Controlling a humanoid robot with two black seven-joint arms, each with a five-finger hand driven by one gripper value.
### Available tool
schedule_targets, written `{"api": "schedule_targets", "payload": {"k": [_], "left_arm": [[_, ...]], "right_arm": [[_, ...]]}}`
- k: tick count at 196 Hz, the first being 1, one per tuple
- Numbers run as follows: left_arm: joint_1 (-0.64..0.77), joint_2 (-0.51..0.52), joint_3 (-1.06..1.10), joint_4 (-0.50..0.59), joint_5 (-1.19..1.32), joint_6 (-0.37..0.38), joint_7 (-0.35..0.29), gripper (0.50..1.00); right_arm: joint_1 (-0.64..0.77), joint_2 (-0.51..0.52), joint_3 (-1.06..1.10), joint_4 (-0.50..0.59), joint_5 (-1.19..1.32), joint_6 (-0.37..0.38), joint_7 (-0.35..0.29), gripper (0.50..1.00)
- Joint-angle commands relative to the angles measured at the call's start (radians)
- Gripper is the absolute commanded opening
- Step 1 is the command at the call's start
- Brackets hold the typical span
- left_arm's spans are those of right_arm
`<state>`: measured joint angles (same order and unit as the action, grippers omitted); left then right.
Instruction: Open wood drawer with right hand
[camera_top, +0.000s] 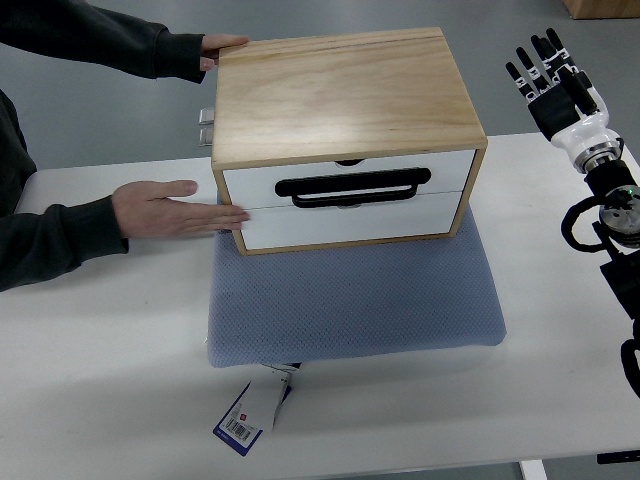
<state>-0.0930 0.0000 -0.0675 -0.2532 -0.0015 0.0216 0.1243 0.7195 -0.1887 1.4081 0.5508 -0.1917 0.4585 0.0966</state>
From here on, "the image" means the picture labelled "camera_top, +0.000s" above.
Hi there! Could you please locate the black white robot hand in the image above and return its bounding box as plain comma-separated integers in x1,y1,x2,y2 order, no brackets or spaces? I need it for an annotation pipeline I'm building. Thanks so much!
506,28,624,174

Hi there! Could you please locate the person right hand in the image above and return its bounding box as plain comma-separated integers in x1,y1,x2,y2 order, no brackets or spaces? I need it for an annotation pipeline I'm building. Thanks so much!
200,34,249,72

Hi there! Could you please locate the person left hand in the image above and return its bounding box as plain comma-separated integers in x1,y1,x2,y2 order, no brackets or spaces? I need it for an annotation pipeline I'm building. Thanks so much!
111,180,249,239

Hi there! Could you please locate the wooden drawer cabinet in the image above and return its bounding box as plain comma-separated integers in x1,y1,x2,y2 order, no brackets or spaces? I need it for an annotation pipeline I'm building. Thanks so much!
212,28,488,255

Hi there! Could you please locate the white top drawer black handle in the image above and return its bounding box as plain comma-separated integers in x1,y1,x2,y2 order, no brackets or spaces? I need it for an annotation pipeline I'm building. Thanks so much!
223,150,475,209

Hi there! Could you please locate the dark sleeve right forearm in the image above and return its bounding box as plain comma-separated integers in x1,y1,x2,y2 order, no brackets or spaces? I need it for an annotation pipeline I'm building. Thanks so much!
1,0,205,84

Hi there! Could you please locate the dark sleeve left forearm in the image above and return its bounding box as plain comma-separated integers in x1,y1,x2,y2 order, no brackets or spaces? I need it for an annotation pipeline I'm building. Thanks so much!
1,95,129,291

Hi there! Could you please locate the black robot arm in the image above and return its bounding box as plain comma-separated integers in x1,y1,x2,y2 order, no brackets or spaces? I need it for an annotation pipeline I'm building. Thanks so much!
561,160,639,393

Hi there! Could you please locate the white bottom drawer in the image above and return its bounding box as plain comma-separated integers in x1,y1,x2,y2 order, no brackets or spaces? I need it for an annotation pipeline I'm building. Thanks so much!
242,192,461,250

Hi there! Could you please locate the upper grey table clamp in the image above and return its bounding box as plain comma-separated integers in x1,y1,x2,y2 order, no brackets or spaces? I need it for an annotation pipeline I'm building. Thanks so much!
198,107,215,125

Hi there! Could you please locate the grey table clamp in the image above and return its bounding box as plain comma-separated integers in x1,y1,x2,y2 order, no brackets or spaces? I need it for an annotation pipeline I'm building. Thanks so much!
199,127,214,147
198,107,215,125

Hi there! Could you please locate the lower grey table clamp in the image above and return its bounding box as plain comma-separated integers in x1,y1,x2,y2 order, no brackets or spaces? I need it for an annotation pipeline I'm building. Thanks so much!
199,127,214,147

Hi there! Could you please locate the cardboard box corner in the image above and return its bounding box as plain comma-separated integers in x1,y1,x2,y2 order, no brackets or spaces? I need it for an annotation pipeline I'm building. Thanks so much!
562,0,639,20

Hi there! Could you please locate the blue white product tag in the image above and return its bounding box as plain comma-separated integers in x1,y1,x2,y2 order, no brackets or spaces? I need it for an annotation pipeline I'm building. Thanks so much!
213,363,301,457

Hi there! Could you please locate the blue mesh cushion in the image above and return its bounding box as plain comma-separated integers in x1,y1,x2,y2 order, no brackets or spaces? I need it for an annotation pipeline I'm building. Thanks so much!
207,214,506,368

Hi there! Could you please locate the white table leg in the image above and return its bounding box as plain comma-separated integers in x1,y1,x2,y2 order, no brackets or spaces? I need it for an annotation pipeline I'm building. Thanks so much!
519,459,548,480

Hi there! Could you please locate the black bracket under table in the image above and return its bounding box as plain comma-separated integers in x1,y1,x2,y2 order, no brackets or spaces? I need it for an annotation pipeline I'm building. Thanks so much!
596,450,640,465

